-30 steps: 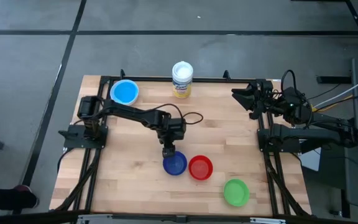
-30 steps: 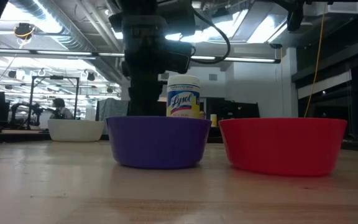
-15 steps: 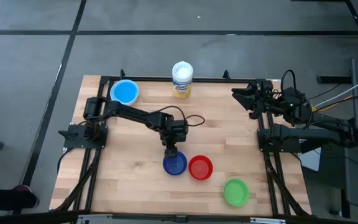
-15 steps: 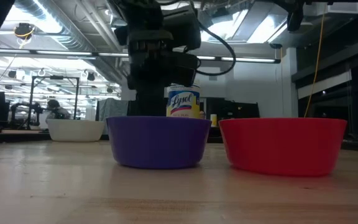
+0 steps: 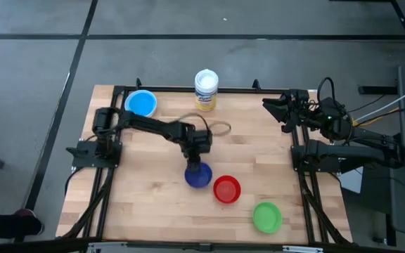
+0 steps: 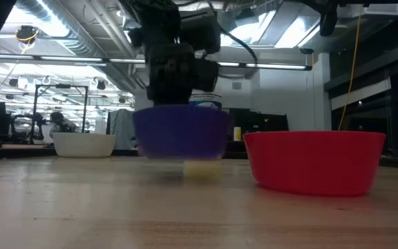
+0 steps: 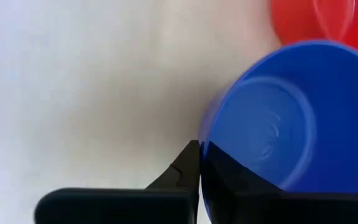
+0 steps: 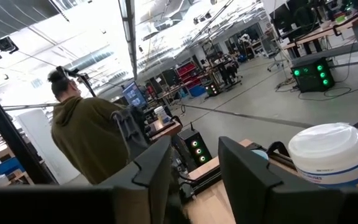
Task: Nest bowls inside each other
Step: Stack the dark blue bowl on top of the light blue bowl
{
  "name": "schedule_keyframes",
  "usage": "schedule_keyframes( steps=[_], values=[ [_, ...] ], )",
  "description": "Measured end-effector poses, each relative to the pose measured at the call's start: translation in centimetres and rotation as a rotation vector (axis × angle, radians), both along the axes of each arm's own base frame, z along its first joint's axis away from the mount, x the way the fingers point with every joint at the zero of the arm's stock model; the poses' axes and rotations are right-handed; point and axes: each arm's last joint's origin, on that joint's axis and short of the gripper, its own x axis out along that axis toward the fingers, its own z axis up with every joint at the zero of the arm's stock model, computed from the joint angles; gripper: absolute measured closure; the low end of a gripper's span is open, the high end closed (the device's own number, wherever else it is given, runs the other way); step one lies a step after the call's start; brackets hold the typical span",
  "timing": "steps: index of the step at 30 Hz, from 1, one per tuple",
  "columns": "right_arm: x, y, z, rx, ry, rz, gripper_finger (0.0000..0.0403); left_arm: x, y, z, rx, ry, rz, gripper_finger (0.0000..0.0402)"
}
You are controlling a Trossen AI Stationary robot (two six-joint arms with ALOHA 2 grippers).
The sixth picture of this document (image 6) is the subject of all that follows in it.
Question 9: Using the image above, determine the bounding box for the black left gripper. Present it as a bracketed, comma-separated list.
[146, 44, 198, 106]

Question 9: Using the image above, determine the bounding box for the purple plastic bowl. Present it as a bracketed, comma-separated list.
[132, 104, 231, 161]

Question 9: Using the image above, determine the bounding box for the white plastic bowl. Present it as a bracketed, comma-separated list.
[53, 132, 117, 159]

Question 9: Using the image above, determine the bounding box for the red plastic bowl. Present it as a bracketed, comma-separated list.
[243, 130, 388, 198]

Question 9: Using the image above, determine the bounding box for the Lysol wipes canister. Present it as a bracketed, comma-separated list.
[189, 92, 223, 111]

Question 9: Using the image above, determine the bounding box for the grey cloth cover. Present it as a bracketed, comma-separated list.
[106, 109, 136, 151]

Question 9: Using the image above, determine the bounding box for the long linear ceiling light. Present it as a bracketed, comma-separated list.
[0, 53, 312, 72]

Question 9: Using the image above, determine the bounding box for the black cabinet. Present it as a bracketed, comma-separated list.
[228, 107, 290, 154]

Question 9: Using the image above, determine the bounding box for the person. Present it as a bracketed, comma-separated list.
[48, 111, 79, 139]

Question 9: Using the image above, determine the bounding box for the white ceiling air unit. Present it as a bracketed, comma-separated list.
[337, 3, 398, 22]

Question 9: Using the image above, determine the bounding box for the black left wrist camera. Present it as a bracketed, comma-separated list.
[195, 58, 220, 93]

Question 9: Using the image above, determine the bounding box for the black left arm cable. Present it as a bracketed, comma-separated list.
[218, 26, 259, 65]

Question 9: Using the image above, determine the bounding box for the black metal frame stand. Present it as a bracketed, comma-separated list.
[29, 84, 90, 145]

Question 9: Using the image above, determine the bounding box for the black yellow cord reel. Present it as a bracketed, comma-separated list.
[15, 24, 41, 46]

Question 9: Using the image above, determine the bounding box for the black table edge rail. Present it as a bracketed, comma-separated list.
[0, 145, 398, 170]

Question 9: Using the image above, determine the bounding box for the yellow hanging cable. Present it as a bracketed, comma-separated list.
[337, 13, 362, 132]

